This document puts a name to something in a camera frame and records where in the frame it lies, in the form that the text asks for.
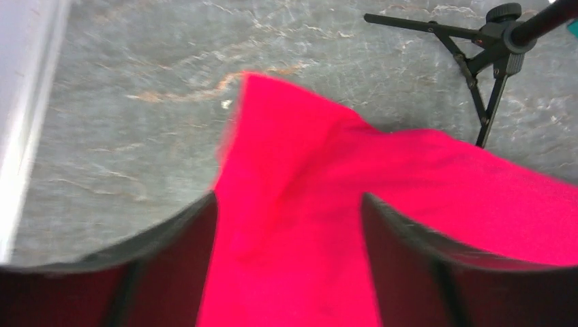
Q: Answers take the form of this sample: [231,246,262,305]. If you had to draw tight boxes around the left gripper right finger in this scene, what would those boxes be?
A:
[361,193,577,326]

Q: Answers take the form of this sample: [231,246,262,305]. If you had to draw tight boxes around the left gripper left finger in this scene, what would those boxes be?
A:
[1,193,218,326]

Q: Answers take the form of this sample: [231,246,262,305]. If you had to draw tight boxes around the green microphone on tripod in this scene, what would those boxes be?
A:
[363,0,577,148]

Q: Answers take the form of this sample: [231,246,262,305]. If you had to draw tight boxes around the red t-shirt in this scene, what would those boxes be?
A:
[198,74,577,326]

